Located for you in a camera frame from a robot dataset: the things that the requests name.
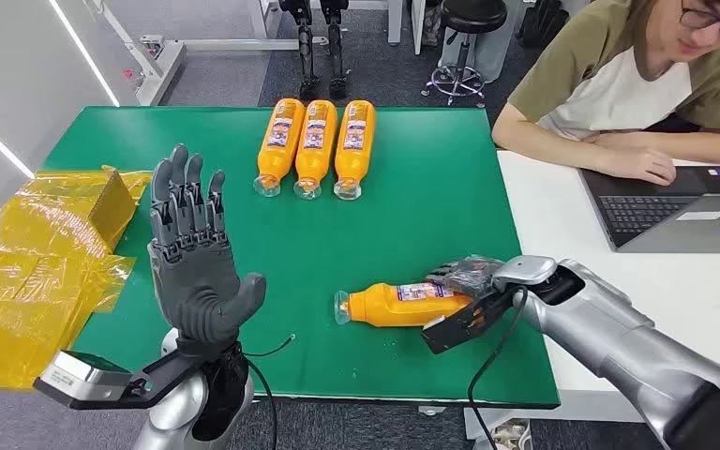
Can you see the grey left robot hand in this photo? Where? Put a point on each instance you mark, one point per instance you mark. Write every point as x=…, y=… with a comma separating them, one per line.
x=195, y=292

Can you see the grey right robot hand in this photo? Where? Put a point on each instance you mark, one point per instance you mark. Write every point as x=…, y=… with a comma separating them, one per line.
x=469, y=276

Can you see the orange detergent bottle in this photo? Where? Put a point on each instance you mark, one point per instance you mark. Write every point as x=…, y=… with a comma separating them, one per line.
x=397, y=305
x=354, y=149
x=313, y=149
x=276, y=146

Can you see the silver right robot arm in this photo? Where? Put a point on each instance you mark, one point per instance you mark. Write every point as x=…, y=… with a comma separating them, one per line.
x=614, y=341

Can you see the green table mat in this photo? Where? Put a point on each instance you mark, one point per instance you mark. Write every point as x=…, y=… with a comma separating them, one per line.
x=397, y=236

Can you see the grey table foot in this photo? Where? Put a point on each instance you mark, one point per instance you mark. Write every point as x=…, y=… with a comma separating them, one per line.
x=431, y=410

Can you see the small white storage box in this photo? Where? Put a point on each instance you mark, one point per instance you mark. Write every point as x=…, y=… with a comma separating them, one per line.
x=512, y=435

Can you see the yellow film wrapped box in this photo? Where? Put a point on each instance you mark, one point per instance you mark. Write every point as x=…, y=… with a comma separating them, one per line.
x=24, y=279

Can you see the grey laptop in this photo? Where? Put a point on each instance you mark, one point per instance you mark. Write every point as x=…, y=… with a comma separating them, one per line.
x=646, y=211

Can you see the person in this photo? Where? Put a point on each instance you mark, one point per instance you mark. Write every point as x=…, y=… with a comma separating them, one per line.
x=602, y=87

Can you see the black robot leg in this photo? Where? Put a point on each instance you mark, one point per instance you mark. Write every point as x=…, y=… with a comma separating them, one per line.
x=306, y=56
x=335, y=56

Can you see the black stool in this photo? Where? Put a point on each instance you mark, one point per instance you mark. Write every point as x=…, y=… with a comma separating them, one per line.
x=475, y=13

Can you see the dark bag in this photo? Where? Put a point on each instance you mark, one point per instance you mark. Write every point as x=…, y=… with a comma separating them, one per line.
x=540, y=22

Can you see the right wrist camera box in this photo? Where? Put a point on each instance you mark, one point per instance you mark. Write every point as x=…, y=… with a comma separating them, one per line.
x=453, y=332

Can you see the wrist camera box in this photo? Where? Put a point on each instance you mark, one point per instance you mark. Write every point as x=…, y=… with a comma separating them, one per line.
x=80, y=379
x=453, y=332

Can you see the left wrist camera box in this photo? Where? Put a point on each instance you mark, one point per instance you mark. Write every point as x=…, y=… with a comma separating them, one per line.
x=80, y=379

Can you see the white metal floor frame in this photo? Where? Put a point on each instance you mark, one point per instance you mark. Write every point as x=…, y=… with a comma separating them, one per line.
x=161, y=68

